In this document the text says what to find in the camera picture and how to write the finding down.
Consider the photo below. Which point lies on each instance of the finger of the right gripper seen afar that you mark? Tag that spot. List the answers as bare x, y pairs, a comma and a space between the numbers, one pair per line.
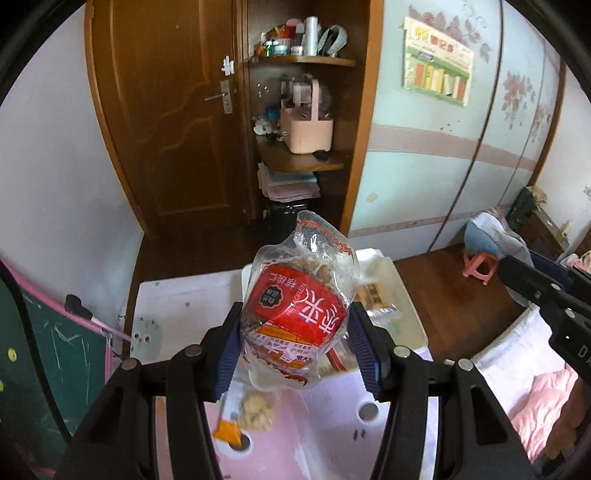
526, 276

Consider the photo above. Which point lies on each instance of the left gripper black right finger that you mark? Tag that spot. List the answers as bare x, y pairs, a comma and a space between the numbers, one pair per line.
395, 375

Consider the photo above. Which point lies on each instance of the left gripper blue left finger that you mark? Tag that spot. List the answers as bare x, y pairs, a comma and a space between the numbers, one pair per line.
196, 375

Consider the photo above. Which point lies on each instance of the orange white barcode snack pack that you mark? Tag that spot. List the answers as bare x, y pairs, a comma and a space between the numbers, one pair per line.
227, 428

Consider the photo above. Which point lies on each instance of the red label snack clear pack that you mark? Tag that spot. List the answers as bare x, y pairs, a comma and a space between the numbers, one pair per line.
297, 304

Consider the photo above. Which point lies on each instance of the orange biscuit clear pack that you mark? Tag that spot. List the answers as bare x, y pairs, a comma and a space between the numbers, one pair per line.
376, 302

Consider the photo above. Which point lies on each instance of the pink plastic stool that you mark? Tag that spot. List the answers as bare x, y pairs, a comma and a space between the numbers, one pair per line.
481, 266

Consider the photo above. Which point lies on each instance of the cartoon face table cover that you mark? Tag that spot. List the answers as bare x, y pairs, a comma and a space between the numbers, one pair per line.
331, 431

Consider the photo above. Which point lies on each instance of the white plastic storage bin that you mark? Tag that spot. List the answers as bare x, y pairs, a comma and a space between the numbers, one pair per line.
407, 331

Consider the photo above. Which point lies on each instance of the pink bed blanket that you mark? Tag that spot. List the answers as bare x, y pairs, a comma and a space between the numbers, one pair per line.
535, 418

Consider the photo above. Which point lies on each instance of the black bin under shelf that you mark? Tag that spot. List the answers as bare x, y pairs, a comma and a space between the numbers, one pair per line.
282, 218

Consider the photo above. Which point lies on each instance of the pastel floral wardrobe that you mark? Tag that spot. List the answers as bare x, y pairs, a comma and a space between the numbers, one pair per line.
432, 165

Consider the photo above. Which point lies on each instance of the brown wooden door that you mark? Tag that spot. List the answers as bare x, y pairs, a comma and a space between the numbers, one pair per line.
164, 83

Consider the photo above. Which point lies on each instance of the wooden corner shelf unit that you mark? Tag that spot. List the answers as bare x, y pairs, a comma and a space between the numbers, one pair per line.
307, 80

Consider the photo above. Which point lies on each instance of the green chalkboard pink frame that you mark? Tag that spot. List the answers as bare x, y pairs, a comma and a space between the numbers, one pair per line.
52, 370

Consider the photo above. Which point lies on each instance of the wall calendar poster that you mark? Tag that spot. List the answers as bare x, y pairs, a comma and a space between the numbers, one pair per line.
436, 64

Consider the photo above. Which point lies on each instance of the pink handled caddy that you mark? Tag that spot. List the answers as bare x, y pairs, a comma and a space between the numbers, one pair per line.
305, 132

